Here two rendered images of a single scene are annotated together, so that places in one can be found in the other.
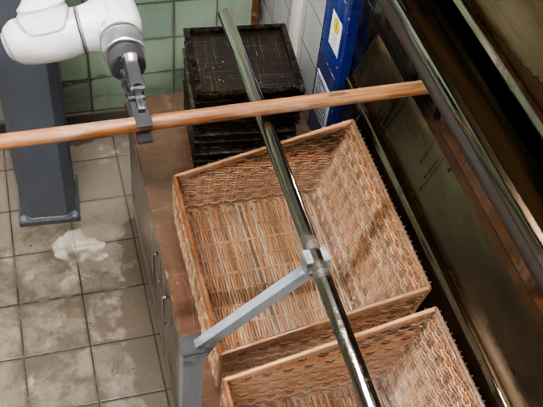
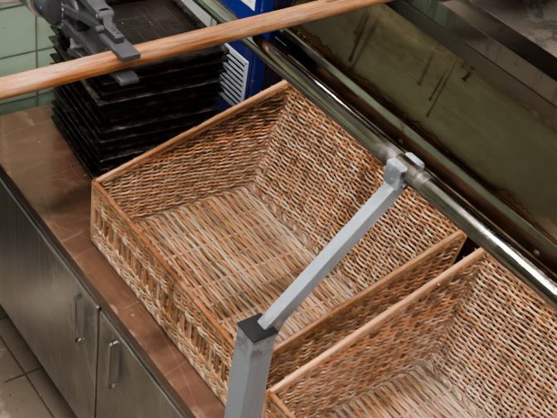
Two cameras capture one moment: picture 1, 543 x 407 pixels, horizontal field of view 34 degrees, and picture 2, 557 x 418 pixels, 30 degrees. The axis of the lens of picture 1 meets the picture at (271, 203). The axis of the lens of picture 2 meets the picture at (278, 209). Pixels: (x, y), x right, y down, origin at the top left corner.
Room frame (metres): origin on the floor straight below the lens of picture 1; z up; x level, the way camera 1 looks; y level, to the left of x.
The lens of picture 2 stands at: (-0.06, 0.49, 1.99)
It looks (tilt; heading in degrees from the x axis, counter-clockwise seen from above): 39 degrees down; 338
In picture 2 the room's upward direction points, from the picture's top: 10 degrees clockwise
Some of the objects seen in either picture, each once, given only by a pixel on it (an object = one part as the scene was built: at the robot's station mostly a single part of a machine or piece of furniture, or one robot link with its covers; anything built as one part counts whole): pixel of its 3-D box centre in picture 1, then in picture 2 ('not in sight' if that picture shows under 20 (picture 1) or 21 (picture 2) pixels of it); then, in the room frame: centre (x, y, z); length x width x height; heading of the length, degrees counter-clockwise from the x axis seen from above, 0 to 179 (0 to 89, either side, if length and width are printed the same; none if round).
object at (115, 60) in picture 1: (128, 70); (69, 8); (1.38, 0.32, 1.19); 0.09 x 0.07 x 0.08; 21
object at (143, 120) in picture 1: (141, 115); (119, 46); (1.23, 0.27, 1.21); 0.07 x 0.03 x 0.01; 21
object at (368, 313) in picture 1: (289, 246); (269, 232); (1.36, -0.06, 0.72); 0.56 x 0.49 x 0.28; 20
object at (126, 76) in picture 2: (142, 129); (118, 70); (1.23, 0.27, 1.17); 0.07 x 0.03 x 0.01; 21
